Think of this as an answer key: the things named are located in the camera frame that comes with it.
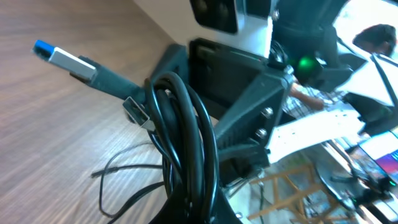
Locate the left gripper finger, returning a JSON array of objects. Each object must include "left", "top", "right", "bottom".
[{"left": 149, "top": 183, "right": 243, "bottom": 224}]

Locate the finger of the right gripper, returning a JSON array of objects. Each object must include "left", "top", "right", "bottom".
[{"left": 151, "top": 39, "right": 292, "bottom": 184}]

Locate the thin black usb cable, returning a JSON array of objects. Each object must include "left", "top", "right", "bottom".
[{"left": 90, "top": 141, "right": 165, "bottom": 224}]

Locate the black usb cable bundle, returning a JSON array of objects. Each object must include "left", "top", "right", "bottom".
[{"left": 32, "top": 39, "right": 220, "bottom": 218}]

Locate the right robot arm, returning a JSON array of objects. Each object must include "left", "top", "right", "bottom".
[{"left": 144, "top": 1, "right": 355, "bottom": 186}]

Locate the wooden easel stand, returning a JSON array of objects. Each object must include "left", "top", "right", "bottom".
[{"left": 247, "top": 164, "right": 340, "bottom": 223}]

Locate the person in background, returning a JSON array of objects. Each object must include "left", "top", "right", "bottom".
[{"left": 281, "top": 24, "right": 397, "bottom": 123}]

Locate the laptop with colourful screen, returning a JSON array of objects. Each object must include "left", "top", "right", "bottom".
[{"left": 359, "top": 131, "right": 397, "bottom": 186}]

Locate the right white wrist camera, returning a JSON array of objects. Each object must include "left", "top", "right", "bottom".
[{"left": 190, "top": 0, "right": 279, "bottom": 58}]

